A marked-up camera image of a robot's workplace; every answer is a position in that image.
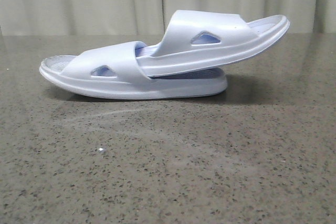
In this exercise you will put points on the light blue slipper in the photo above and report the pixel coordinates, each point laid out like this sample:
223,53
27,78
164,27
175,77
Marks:
113,72
196,40

